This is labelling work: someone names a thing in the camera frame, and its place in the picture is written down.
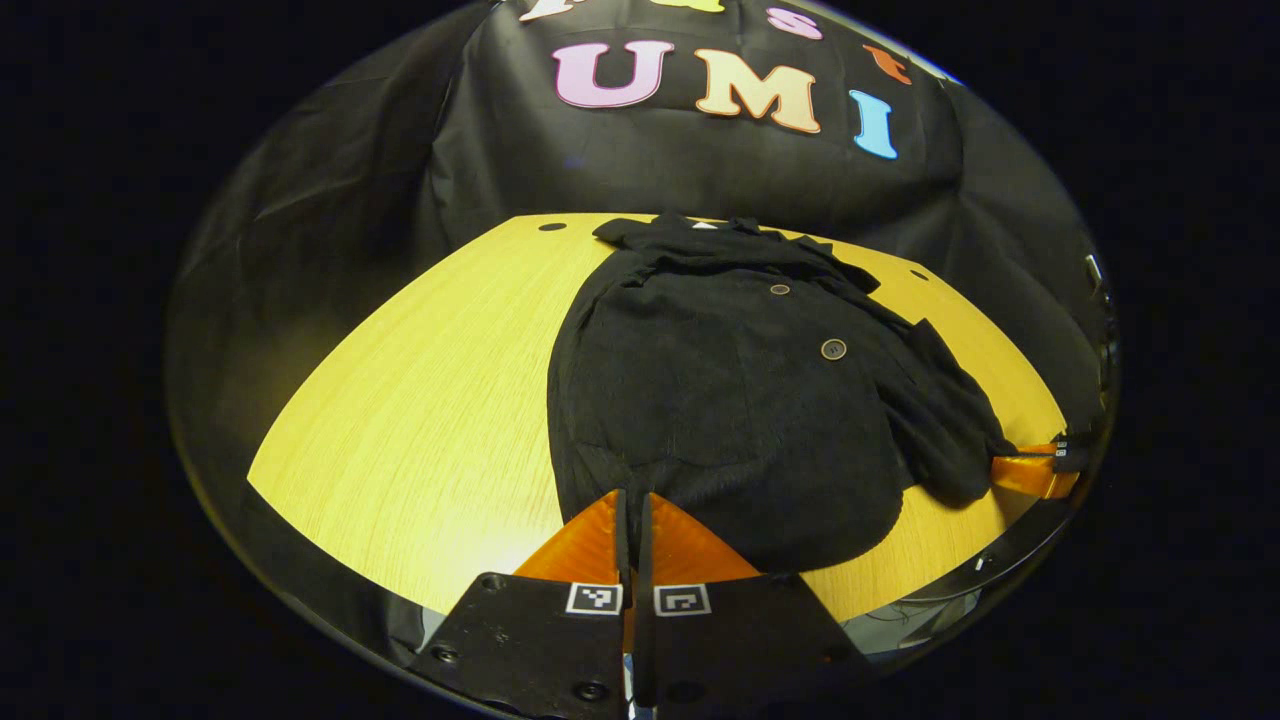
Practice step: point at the black button shirt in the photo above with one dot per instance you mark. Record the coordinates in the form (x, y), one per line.
(720, 400)

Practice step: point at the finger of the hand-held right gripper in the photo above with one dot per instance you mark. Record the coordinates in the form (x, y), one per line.
(1035, 475)

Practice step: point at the black backdrop cloth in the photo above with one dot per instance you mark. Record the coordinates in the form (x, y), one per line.
(650, 160)

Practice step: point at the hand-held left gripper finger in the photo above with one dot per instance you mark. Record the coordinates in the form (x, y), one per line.
(645, 640)
(621, 560)

